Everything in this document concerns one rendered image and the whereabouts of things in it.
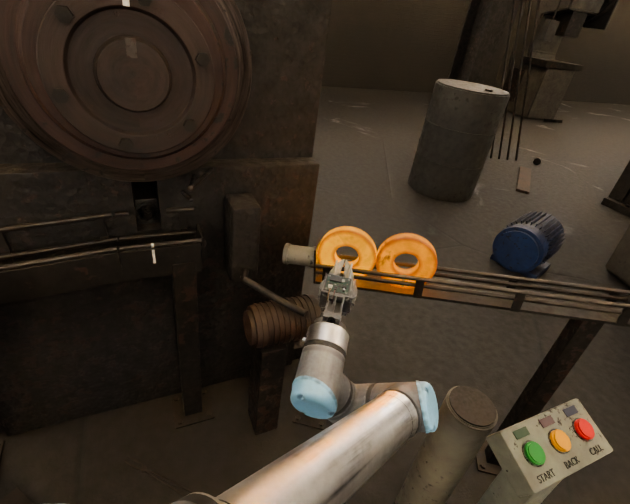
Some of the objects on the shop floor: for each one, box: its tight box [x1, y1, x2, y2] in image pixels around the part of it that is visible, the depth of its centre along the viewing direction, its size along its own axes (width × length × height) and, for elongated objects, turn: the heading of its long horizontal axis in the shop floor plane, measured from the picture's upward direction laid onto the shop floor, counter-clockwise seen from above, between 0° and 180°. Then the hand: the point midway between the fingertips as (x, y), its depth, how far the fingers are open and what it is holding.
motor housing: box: [243, 294, 323, 435], centre depth 125 cm, size 13×22×54 cm, turn 102°
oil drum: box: [408, 79, 510, 202], centre depth 329 cm, size 59×59×89 cm
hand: (343, 265), depth 97 cm, fingers closed
